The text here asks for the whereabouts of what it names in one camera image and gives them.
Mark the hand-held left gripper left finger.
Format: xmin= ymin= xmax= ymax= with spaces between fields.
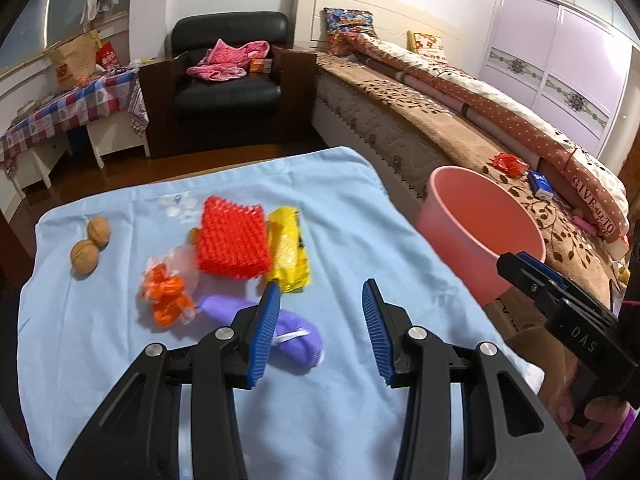
xmin=56 ymin=282 xmax=282 ymax=480

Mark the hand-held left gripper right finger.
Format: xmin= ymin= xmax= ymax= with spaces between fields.
xmin=361 ymin=279 xmax=586 ymax=480

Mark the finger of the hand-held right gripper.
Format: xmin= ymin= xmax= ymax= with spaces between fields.
xmin=496 ymin=252 xmax=572 ymax=314
xmin=515 ymin=251 xmax=592 ymax=302

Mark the yellow plastic wrapper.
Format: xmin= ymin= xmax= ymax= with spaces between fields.
xmin=265 ymin=206 xmax=312 ymax=294

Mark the pink plastic bucket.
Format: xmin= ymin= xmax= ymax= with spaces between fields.
xmin=415 ymin=166 xmax=547 ymax=306

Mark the red foam net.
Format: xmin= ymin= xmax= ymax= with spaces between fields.
xmin=196 ymin=196 xmax=273 ymax=281

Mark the orange plastic wrapper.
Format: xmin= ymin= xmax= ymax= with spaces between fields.
xmin=140 ymin=262 xmax=197 ymax=328

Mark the clear plastic bag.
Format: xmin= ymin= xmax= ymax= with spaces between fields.
xmin=145 ymin=245 xmax=201 ymax=291

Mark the person's right hand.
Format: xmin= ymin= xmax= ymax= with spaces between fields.
xmin=549 ymin=360 xmax=637 ymax=456

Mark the blue tissue pack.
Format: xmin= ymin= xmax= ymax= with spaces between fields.
xmin=527 ymin=170 xmax=555 ymax=198

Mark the red snack packet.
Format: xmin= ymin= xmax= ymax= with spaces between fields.
xmin=490 ymin=152 xmax=531 ymax=177

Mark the light blue cloth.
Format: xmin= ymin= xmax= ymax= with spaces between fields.
xmin=12 ymin=146 xmax=546 ymax=480

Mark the dotted quilt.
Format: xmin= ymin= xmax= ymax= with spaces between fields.
xmin=350 ymin=35 xmax=631 ymax=243

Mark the walnut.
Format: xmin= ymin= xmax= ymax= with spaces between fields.
xmin=87 ymin=216 xmax=111 ymax=247
xmin=70 ymin=240 xmax=98 ymax=277

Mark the bed with brown floral blanket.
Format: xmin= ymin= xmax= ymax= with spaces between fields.
xmin=310 ymin=52 xmax=631 ymax=321

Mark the purple sliding wardrobe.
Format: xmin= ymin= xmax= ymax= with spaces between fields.
xmin=477 ymin=0 xmax=640 ymax=176

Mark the yellow floral pillow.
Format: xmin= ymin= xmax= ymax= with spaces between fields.
xmin=406 ymin=30 xmax=448 ymax=63

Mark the black leather armchair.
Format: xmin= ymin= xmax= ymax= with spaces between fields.
xmin=139 ymin=11 xmax=317 ymax=158

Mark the white side table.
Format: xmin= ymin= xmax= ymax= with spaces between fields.
xmin=0 ymin=110 xmax=151 ymax=201

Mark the striped hanging towel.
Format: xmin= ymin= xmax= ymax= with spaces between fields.
xmin=127 ymin=77 xmax=151 ymax=137

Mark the pink garment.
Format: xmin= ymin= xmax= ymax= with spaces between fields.
xmin=186 ymin=38 xmax=271 ymax=82

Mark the cream headboard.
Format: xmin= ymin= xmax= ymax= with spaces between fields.
xmin=293 ymin=0 xmax=466 ymax=56

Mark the colourful cartoon pillow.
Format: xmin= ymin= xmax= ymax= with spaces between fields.
xmin=322 ymin=7 xmax=376 ymax=56

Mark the checked tablecloth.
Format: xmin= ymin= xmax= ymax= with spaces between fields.
xmin=0 ymin=67 xmax=138 ymax=161

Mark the red bag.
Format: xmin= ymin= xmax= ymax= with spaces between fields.
xmin=95 ymin=42 xmax=121 ymax=73

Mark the brown paper bag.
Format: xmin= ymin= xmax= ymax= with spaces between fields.
xmin=48 ymin=30 xmax=101 ymax=81

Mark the curved window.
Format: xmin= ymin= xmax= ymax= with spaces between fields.
xmin=0 ymin=0 xmax=131 ymax=76

